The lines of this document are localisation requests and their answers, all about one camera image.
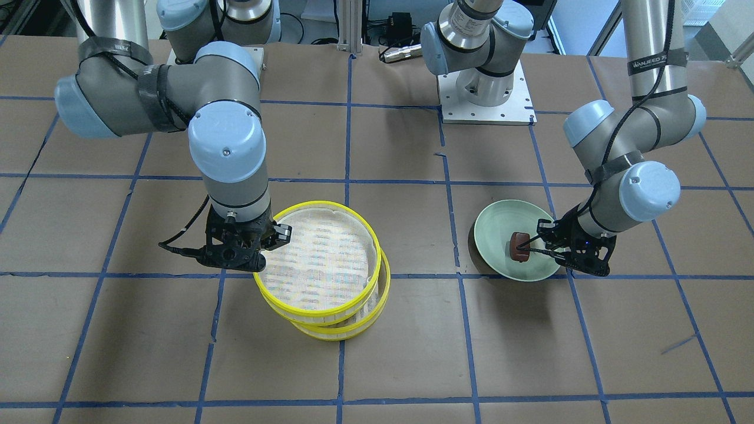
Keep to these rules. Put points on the yellow steamer layer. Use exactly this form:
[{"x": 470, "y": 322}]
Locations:
[
  {"x": 356, "y": 323},
  {"x": 329, "y": 268}
]

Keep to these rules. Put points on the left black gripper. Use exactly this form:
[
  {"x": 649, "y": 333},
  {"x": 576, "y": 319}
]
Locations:
[{"x": 570, "y": 231}]

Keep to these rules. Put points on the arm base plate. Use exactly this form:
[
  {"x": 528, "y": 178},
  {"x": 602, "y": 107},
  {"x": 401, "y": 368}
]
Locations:
[{"x": 470, "y": 97}]

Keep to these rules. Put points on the green round plate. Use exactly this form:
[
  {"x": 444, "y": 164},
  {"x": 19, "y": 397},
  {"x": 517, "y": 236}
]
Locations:
[{"x": 503, "y": 225}]

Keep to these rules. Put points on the brown bun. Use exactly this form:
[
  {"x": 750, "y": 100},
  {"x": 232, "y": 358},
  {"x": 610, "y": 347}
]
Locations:
[{"x": 519, "y": 247}]

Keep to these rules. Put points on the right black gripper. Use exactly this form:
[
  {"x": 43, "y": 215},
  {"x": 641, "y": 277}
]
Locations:
[{"x": 260, "y": 229}]

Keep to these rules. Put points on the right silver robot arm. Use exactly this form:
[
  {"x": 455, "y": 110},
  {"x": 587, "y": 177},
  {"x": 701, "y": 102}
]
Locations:
[{"x": 212, "y": 92}]

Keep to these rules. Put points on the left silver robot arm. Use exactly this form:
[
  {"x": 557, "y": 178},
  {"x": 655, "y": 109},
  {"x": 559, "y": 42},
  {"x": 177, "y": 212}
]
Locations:
[{"x": 482, "y": 40}]

